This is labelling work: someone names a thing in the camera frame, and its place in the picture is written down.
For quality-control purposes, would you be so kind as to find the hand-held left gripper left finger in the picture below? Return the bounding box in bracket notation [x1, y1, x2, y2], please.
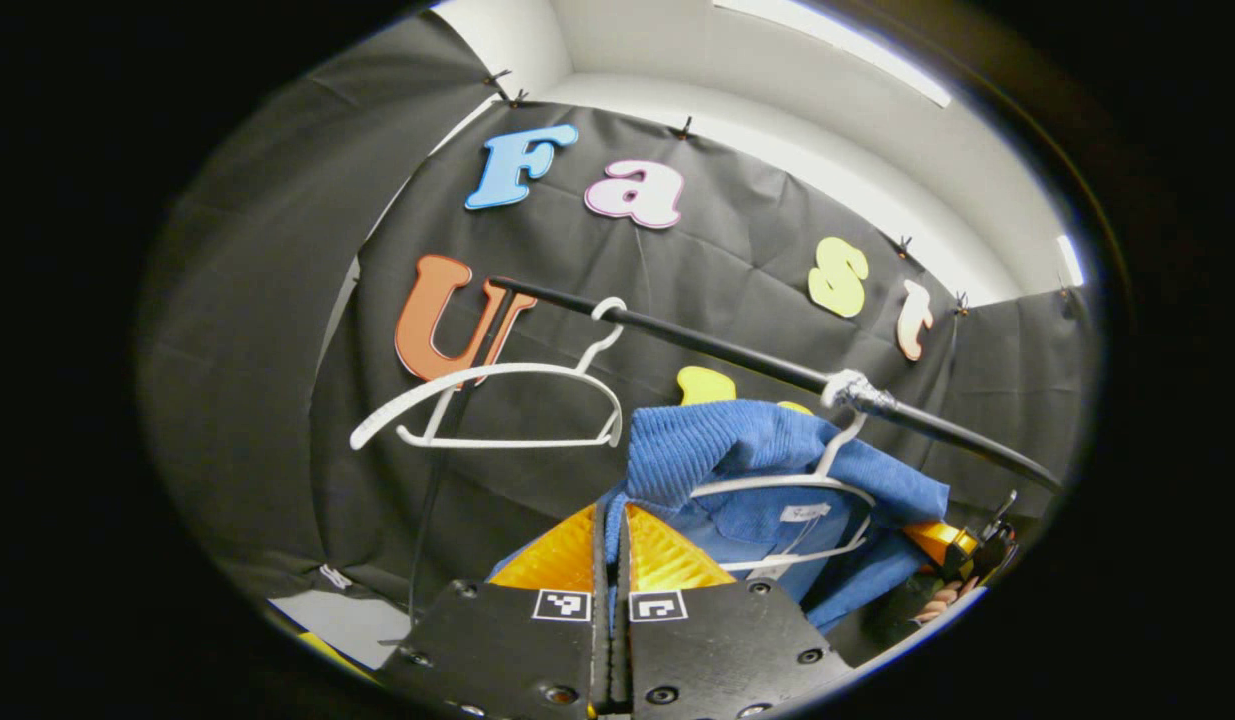
[377, 500, 615, 720]

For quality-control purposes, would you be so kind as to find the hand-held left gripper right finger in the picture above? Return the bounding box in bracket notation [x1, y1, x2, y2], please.
[619, 503, 858, 717]

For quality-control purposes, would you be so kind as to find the white hanger with taped hook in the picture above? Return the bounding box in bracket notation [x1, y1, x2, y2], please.
[690, 370, 893, 576]

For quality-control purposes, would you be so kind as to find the blue corduroy shirt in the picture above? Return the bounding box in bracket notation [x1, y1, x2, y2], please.
[487, 400, 950, 636]

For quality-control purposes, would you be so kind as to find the white plastic hanger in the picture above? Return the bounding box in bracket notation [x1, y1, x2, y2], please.
[349, 297, 629, 452]

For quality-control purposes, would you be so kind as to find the black clothes rack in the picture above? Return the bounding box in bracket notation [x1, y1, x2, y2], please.
[407, 277, 1065, 626]

